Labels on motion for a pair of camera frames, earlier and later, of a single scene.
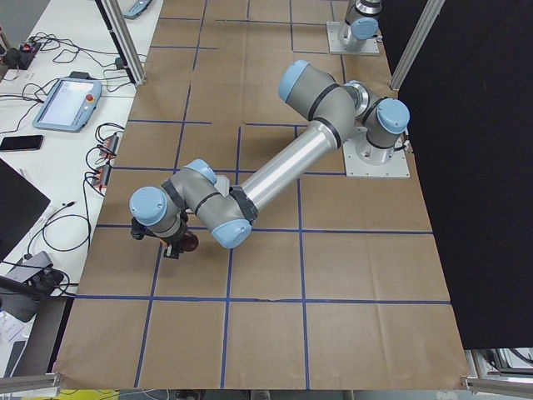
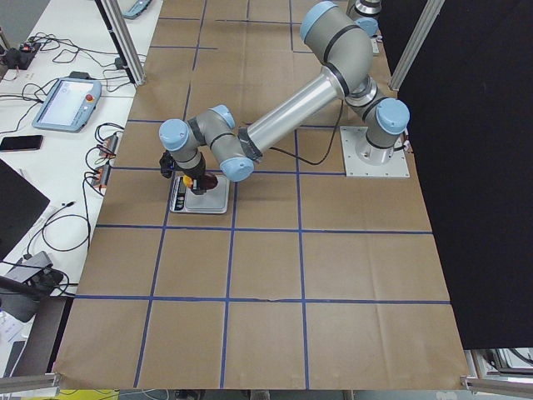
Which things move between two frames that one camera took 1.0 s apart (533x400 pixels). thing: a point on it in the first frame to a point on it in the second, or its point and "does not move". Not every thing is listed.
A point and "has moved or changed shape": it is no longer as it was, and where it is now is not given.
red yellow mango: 190,242 has moved or changed shape
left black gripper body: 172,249 to 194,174
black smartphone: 22,142 does not move
